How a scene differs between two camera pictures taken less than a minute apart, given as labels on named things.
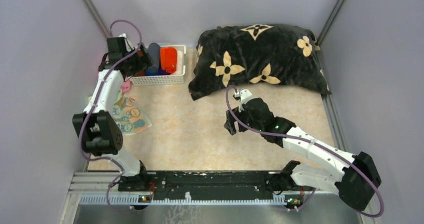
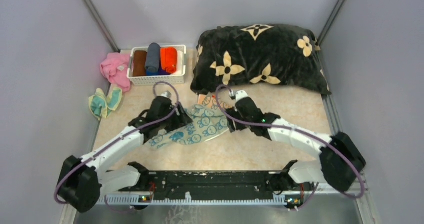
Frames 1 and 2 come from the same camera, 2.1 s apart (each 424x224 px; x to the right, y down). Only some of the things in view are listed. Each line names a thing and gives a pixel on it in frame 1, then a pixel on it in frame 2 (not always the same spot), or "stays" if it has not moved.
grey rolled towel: [154, 51] stays
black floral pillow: [230, 56] stays
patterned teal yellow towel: [130, 120] -> [208, 122]
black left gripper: [143, 62] -> [182, 119]
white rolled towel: [180, 62] stays
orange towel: [169, 59] stays
